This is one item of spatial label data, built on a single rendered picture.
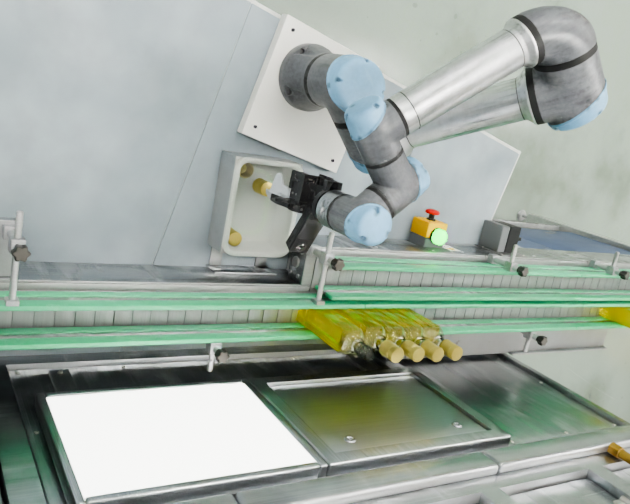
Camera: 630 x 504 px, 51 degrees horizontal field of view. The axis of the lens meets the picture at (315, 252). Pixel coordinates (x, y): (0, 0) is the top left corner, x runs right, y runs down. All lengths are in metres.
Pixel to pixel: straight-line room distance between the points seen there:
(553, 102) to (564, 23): 0.15
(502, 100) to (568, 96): 0.12
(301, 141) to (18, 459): 0.90
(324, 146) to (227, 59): 0.31
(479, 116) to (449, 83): 0.19
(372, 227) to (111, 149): 0.59
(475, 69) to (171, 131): 0.65
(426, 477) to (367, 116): 0.65
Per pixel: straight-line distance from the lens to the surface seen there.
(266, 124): 1.54
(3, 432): 1.27
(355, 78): 1.38
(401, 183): 1.22
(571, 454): 1.58
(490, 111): 1.38
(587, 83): 1.34
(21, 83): 1.41
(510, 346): 2.14
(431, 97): 1.20
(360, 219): 1.16
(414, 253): 1.74
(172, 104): 1.48
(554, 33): 1.29
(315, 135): 1.61
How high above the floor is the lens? 2.15
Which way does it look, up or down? 54 degrees down
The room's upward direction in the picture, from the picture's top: 120 degrees clockwise
